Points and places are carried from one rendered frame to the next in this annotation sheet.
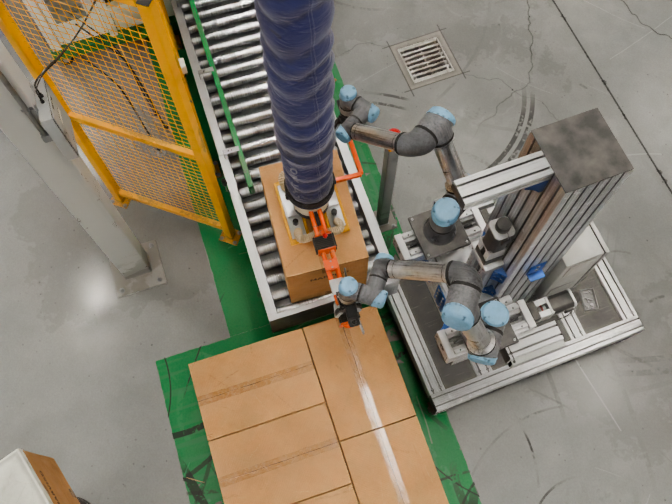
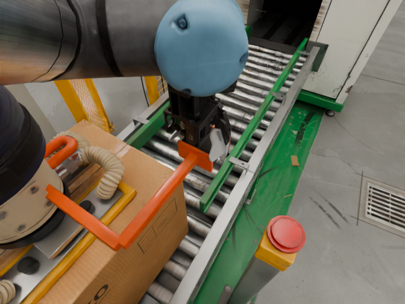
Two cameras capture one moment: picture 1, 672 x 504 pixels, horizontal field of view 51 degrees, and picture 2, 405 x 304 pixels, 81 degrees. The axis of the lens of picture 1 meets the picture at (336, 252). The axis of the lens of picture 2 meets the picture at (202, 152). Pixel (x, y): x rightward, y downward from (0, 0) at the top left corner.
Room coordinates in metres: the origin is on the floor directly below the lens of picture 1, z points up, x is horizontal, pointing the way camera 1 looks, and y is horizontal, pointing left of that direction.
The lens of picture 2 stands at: (1.58, -0.31, 1.47)
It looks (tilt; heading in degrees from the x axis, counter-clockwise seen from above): 50 degrees down; 48
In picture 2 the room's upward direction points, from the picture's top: straight up
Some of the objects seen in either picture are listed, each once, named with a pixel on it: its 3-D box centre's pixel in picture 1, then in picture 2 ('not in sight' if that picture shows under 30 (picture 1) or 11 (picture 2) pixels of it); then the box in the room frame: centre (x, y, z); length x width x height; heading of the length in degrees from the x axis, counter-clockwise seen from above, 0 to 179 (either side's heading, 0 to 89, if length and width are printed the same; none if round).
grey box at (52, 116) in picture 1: (56, 120); not in sight; (1.54, 1.11, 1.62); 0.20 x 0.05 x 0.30; 18
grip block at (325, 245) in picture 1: (324, 243); not in sight; (1.22, 0.05, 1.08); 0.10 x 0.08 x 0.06; 105
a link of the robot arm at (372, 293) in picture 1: (373, 292); not in sight; (0.88, -0.15, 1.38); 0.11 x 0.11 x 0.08; 71
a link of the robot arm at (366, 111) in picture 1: (363, 112); (181, 32); (1.72, -0.13, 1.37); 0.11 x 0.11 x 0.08; 52
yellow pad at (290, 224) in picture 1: (291, 210); not in sight; (1.44, 0.21, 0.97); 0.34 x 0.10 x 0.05; 15
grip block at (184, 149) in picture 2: not in sight; (204, 144); (1.82, -0.05, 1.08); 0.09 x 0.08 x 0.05; 105
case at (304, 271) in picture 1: (313, 227); (71, 252); (1.44, 0.11, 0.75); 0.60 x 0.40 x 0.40; 14
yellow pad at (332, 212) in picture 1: (330, 200); (62, 236); (1.49, 0.02, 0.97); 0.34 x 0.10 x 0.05; 15
